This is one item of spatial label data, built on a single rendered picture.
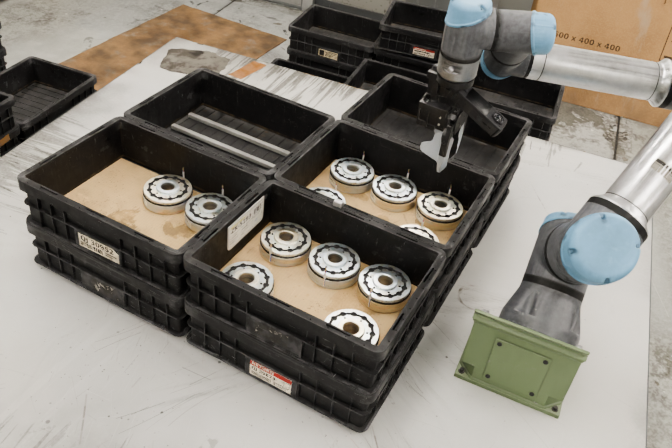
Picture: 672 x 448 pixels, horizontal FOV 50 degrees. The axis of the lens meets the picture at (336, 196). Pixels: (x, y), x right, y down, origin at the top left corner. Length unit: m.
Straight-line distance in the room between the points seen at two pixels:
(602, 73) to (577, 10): 2.58
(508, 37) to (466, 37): 0.07
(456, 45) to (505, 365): 0.60
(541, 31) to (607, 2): 2.73
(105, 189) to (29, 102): 1.28
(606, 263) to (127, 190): 0.98
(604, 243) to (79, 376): 0.95
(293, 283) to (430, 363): 0.32
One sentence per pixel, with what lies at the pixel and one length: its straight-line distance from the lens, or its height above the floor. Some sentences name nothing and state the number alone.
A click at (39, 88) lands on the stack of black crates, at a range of 2.95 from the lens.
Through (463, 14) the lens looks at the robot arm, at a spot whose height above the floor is 1.33.
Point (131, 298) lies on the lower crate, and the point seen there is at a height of 0.74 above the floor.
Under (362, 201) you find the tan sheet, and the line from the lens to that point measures 1.61.
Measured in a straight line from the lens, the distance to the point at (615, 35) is 4.07.
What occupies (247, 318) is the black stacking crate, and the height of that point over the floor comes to 0.86.
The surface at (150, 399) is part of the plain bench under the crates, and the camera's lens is 1.38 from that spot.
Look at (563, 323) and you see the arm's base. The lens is 1.36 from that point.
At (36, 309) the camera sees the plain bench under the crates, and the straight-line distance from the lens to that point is 1.56.
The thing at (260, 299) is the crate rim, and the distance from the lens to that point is 1.22.
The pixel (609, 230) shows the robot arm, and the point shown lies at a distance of 1.25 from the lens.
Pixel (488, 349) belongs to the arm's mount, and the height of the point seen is 0.80.
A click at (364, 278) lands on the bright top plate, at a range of 1.38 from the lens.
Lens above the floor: 1.80
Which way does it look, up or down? 37 degrees down
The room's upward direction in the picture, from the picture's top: 8 degrees clockwise
